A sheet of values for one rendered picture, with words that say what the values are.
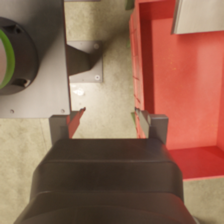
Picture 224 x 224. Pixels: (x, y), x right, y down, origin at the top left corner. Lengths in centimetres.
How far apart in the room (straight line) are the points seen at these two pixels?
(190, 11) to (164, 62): 32
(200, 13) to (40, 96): 41
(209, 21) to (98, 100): 97
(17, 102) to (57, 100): 9
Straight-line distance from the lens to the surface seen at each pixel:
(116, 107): 130
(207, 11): 49
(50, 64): 36
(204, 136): 91
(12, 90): 38
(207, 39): 82
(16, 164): 176
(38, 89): 38
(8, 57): 31
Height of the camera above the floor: 126
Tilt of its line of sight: 74 degrees down
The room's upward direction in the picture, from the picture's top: 180 degrees counter-clockwise
